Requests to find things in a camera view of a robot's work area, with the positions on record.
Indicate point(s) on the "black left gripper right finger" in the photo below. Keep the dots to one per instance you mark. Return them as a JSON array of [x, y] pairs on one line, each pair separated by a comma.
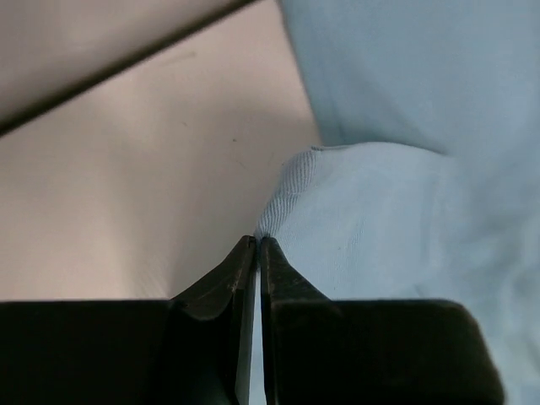
[[322, 351]]

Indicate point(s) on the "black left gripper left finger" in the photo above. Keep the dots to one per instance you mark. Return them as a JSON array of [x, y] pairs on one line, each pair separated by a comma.
[[192, 349]]

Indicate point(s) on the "light blue trousers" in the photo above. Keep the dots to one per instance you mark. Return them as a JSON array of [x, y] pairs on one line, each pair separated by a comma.
[[426, 183]]

